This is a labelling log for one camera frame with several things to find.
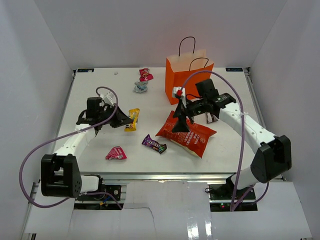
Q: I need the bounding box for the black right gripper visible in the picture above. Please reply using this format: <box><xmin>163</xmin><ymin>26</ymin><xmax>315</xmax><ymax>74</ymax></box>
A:
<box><xmin>171</xmin><ymin>97</ymin><xmax>208</xmax><ymax>133</ymax></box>

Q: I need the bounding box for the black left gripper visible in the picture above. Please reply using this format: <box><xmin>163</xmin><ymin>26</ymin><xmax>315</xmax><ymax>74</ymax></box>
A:
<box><xmin>98</xmin><ymin>103</ymin><xmax>133</xmax><ymax>128</ymax></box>

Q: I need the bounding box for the yellow snack packet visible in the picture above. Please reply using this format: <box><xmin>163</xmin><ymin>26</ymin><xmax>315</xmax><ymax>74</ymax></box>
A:
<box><xmin>124</xmin><ymin>108</ymin><xmax>140</xmax><ymax>132</ymax></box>

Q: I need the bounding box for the pink candy packet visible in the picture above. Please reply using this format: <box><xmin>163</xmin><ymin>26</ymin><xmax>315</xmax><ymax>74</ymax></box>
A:
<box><xmin>105</xmin><ymin>146</ymin><xmax>127</xmax><ymax>160</ymax></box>

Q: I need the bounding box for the purple M&M's packet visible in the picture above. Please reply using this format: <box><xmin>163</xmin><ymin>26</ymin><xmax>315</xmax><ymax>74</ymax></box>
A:
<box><xmin>141</xmin><ymin>134</ymin><xmax>167</xmax><ymax>154</ymax></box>

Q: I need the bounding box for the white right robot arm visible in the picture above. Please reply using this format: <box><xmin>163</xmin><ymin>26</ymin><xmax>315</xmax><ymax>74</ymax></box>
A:
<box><xmin>172</xmin><ymin>79</ymin><xmax>292</xmax><ymax>200</ymax></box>

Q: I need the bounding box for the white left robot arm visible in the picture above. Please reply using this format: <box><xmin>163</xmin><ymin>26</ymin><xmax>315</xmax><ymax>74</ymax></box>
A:
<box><xmin>41</xmin><ymin>96</ymin><xmax>133</xmax><ymax>200</ymax></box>

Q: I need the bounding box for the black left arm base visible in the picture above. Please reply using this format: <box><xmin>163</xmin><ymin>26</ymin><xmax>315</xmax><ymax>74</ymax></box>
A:
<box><xmin>77</xmin><ymin>183</ymin><xmax>122</xmax><ymax>202</ymax></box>

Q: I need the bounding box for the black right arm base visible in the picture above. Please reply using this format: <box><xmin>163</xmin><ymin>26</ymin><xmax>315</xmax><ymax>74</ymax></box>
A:
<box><xmin>204</xmin><ymin>184</ymin><xmax>256</xmax><ymax>203</ymax></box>

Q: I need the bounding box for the large red chips bag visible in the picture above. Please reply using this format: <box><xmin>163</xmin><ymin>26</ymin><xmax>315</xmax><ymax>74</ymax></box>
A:
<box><xmin>155</xmin><ymin>110</ymin><xmax>217</xmax><ymax>158</ymax></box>

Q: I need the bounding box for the orange paper bag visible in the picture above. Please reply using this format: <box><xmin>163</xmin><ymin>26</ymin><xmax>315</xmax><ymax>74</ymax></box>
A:
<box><xmin>164</xmin><ymin>36</ymin><xmax>215</xmax><ymax>105</ymax></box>

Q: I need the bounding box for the brown chocolate snack packet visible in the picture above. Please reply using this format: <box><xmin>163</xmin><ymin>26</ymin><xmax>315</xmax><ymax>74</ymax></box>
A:
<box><xmin>205</xmin><ymin>112</ymin><xmax>219</xmax><ymax>124</ymax></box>

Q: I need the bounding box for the silver blue candy wrapper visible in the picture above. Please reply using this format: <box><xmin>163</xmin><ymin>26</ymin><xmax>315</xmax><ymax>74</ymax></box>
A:
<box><xmin>133</xmin><ymin>81</ymin><xmax>148</xmax><ymax>94</ymax></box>

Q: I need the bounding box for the red candy wrapper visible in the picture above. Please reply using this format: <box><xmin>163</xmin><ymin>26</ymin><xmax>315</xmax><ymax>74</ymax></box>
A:
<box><xmin>139</xmin><ymin>68</ymin><xmax>154</xmax><ymax>82</ymax></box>

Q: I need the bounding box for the white front cover board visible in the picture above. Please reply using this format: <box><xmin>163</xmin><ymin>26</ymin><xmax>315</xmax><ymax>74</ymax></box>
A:
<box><xmin>25</xmin><ymin>181</ymin><xmax>312</xmax><ymax>240</ymax></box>

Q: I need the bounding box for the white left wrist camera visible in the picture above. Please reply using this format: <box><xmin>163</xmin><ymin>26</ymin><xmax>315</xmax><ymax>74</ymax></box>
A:
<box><xmin>98</xmin><ymin>91</ymin><xmax>115</xmax><ymax>106</ymax></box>

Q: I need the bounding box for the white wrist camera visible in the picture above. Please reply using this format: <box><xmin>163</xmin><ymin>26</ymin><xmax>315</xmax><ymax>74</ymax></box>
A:
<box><xmin>172</xmin><ymin>86</ymin><xmax>187</xmax><ymax>107</ymax></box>
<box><xmin>98</xmin><ymin>91</ymin><xmax>115</xmax><ymax>106</ymax></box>

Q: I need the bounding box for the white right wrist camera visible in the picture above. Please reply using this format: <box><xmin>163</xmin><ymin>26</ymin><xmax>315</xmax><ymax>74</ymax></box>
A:
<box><xmin>172</xmin><ymin>86</ymin><xmax>187</xmax><ymax>107</ymax></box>

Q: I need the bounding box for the aluminium front table rail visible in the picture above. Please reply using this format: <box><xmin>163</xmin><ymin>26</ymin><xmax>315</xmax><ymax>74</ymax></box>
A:
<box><xmin>29</xmin><ymin>172</ymin><xmax>283</xmax><ymax>208</ymax></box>

